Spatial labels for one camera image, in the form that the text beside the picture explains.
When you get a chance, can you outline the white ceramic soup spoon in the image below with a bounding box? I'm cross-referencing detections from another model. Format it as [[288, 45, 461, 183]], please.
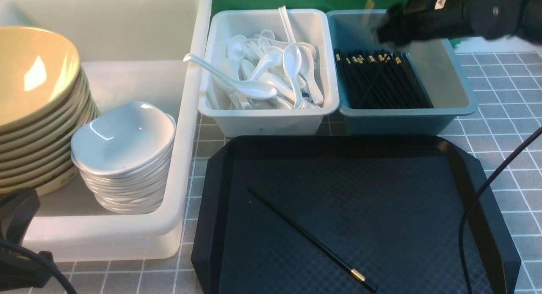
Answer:
[[183, 53, 278, 100]]

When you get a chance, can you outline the white plastic spoon bin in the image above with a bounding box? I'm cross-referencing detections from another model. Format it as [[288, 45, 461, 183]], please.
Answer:
[[198, 9, 340, 137]]

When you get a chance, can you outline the bundle of black chopsticks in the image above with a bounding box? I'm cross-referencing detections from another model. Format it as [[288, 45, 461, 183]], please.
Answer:
[[334, 49, 434, 109]]

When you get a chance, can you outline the black chopstick gold tip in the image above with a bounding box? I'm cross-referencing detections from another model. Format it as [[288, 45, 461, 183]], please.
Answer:
[[247, 188, 378, 294]]

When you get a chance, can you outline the grey checked table mat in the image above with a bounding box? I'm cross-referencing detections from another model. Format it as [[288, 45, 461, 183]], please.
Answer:
[[56, 51, 542, 294]]

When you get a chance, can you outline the pile of white spoons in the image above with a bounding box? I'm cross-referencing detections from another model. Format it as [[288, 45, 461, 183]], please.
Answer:
[[213, 6, 326, 110]]

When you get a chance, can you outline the stack of yellow bowls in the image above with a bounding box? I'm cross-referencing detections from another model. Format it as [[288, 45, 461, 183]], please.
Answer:
[[0, 26, 100, 196]]

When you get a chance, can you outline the large white plastic tub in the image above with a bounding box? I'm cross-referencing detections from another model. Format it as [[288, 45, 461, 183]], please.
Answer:
[[0, 0, 212, 263]]

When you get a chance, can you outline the black plastic serving tray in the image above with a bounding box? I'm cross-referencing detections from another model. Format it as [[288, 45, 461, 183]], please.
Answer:
[[191, 135, 521, 294]]

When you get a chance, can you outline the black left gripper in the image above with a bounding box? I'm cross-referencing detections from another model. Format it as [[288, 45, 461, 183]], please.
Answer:
[[0, 189, 52, 291]]

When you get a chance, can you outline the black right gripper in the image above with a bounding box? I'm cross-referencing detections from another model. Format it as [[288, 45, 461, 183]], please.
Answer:
[[376, 0, 474, 47]]

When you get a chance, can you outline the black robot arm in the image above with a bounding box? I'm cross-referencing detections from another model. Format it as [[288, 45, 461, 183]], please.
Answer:
[[371, 0, 541, 47]]

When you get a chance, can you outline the black cable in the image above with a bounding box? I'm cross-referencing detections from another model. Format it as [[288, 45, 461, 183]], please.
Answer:
[[459, 127, 542, 294]]

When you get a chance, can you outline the stack of white dishes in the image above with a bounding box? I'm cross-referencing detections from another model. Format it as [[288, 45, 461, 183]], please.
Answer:
[[70, 102, 177, 214]]

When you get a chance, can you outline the teal plastic chopstick bin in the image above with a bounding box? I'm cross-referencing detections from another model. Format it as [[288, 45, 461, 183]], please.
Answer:
[[326, 9, 478, 136]]

